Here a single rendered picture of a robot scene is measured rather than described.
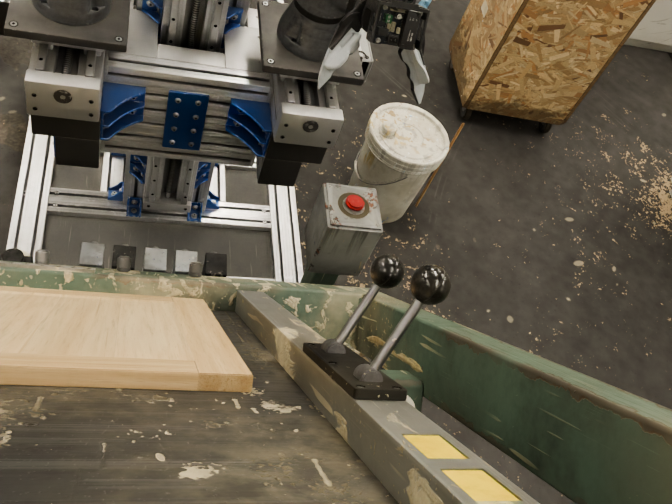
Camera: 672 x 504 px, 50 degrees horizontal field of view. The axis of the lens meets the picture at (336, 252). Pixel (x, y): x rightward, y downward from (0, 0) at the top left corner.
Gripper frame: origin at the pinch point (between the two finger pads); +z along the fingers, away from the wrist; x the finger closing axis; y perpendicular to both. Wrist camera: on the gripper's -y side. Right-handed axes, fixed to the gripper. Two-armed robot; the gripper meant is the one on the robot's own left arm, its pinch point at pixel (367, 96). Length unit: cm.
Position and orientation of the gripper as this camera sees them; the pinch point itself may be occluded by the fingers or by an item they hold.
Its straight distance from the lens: 105.5
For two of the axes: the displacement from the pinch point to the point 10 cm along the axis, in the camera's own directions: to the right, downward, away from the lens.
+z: -2.0, 8.8, 4.2
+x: 9.6, 0.8, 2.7
